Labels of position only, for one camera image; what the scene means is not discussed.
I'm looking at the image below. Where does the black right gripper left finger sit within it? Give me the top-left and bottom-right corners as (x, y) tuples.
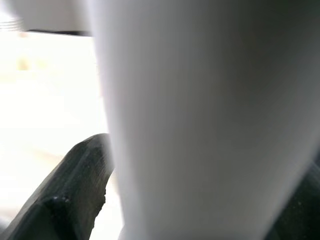
(0, 133), (115, 240)

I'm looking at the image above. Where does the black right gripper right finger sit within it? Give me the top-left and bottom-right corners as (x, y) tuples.
(264, 152), (320, 240)

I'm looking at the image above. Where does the white plastic table leg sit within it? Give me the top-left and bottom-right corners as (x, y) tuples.
(84, 0), (320, 240)

